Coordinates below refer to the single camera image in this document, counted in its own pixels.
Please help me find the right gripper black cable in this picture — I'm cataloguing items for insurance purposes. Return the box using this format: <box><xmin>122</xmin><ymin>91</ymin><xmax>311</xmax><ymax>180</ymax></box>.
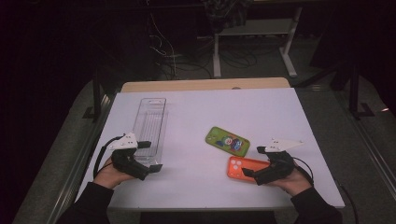
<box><xmin>292</xmin><ymin>157</ymin><xmax>315</xmax><ymax>185</ymax></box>

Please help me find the clear plastic bin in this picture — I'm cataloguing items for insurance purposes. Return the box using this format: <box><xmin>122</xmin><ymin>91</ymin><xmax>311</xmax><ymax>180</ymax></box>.
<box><xmin>132</xmin><ymin>97</ymin><xmax>169</xmax><ymax>166</ymax></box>

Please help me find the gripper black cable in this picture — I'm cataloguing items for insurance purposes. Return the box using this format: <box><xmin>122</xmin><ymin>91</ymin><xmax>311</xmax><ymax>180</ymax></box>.
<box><xmin>292</xmin><ymin>157</ymin><xmax>315</xmax><ymax>185</ymax></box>
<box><xmin>92</xmin><ymin>135</ymin><xmax>124</xmax><ymax>178</ymax></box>

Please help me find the person's right hand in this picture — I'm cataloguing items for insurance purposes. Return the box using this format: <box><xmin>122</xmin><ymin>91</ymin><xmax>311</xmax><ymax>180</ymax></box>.
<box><xmin>267</xmin><ymin>167</ymin><xmax>312</xmax><ymax>197</ymax></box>

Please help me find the dark patterned cloth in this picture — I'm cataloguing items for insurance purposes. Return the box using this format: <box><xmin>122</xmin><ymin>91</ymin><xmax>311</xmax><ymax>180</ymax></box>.
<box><xmin>202</xmin><ymin>0</ymin><xmax>253</xmax><ymax>34</ymax></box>

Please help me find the orange phone case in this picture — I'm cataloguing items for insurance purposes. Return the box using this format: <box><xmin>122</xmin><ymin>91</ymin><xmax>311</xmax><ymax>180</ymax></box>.
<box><xmin>227</xmin><ymin>156</ymin><xmax>272</xmax><ymax>181</ymax></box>

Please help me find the black floor cable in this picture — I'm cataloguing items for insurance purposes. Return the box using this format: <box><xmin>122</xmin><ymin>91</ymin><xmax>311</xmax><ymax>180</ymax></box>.
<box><xmin>337</xmin><ymin>183</ymin><xmax>359</xmax><ymax>224</ymax></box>

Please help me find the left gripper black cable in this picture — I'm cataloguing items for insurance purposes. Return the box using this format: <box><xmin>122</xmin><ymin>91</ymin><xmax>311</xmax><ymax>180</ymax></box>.
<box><xmin>92</xmin><ymin>135</ymin><xmax>124</xmax><ymax>178</ymax></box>

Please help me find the green phone case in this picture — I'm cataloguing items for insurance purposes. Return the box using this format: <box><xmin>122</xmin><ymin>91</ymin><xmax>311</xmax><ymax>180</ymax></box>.
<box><xmin>205</xmin><ymin>126</ymin><xmax>251</xmax><ymax>158</ymax></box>

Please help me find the tangle of floor cables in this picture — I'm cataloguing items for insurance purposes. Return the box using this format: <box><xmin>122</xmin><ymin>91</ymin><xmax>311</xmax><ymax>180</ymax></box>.
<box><xmin>146</xmin><ymin>12</ymin><xmax>216</xmax><ymax>80</ymax></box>

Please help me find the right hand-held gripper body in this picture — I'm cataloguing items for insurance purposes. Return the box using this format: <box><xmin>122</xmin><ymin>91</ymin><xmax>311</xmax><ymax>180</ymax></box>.
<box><xmin>255</xmin><ymin>138</ymin><xmax>304</xmax><ymax>187</ymax></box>

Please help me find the black metal stand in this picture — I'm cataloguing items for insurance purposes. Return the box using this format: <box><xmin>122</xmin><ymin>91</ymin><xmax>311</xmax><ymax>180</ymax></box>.
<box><xmin>82</xmin><ymin>68</ymin><xmax>106</xmax><ymax>122</ymax></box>
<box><xmin>348</xmin><ymin>62</ymin><xmax>376</xmax><ymax>119</ymax></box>

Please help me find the white desk frame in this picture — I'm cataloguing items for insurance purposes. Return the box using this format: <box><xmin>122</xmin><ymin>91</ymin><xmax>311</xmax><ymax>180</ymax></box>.
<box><xmin>213</xmin><ymin>7</ymin><xmax>303</xmax><ymax>78</ymax></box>

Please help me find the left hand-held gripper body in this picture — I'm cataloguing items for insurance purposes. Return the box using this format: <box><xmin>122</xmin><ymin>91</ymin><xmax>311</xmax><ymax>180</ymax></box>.
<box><xmin>108</xmin><ymin>133</ymin><xmax>150</xmax><ymax>181</ymax></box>

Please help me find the person's left hand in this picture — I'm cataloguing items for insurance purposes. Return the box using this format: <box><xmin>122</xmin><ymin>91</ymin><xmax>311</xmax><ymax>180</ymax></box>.
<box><xmin>92</xmin><ymin>157</ymin><xmax>138</xmax><ymax>189</ymax></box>

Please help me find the light wooden table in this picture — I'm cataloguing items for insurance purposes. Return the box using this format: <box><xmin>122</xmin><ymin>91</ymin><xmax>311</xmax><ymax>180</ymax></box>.
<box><xmin>120</xmin><ymin>77</ymin><xmax>291</xmax><ymax>93</ymax></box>

